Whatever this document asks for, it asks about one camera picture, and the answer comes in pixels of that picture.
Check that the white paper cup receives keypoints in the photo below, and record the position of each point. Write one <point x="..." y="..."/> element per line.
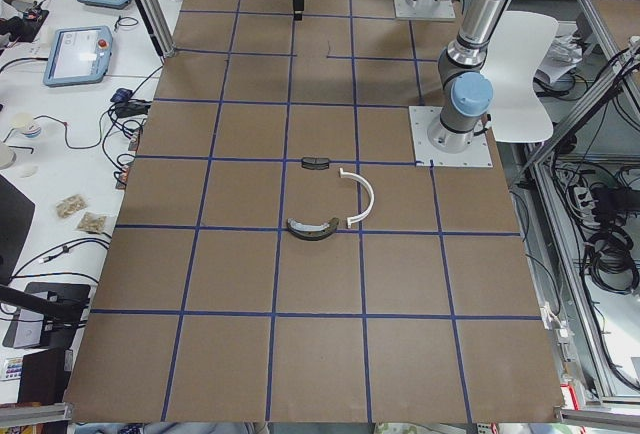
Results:
<point x="26" y="125"/>

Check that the near blue teach pendant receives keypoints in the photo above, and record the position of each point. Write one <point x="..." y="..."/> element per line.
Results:
<point x="78" y="56"/>

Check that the aluminium frame post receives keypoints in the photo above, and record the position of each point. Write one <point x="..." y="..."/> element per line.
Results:
<point x="157" y="27"/>

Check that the small parts bag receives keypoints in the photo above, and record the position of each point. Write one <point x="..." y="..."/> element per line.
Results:
<point x="92" y="223"/>
<point x="70" y="205"/>

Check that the blue checkered pouch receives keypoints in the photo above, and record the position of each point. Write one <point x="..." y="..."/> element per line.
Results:
<point x="121" y="95"/>

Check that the white curved plastic bracket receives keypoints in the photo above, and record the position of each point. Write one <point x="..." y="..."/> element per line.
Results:
<point x="365" y="188"/>

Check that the grey curved brake shoe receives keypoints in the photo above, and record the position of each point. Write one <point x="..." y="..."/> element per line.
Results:
<point x="309" y="232"/>

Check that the white plastic chair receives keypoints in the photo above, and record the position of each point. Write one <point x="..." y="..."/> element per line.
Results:
<point x="518" y="46"/>

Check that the black brake pad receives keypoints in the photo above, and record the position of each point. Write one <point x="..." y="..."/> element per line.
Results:
<point x="315" y="163"/>

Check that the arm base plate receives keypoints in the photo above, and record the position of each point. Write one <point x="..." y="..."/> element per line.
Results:
<point x="435" y="146"/>
<point x="428" y="10"/>

